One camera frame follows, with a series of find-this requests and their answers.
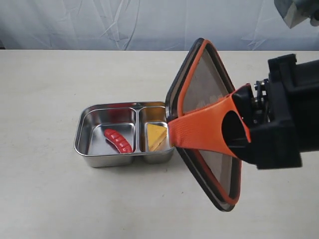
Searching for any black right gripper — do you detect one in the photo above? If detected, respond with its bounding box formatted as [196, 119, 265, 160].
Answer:
[168, 54, 319, 169]

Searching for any dark lid with orange seal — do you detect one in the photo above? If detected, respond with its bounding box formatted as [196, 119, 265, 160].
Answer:
[165, 38, 242, 212]

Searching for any yellow cheese wedge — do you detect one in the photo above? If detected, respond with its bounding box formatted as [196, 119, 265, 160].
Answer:
[147, 123, 167, 151]

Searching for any red sausage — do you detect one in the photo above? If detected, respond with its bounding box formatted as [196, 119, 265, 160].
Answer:
[104, 128, 133, 154]

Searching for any stainless steel lunch box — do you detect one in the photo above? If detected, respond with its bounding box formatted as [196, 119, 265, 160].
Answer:
[74, 102, 173, 168]

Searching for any blue-grey backdrop curtain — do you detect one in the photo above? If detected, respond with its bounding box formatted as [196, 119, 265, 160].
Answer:
[0, 0, 319, 51]

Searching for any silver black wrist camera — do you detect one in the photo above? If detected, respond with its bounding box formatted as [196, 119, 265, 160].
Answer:
[274, 0, 319, 29]

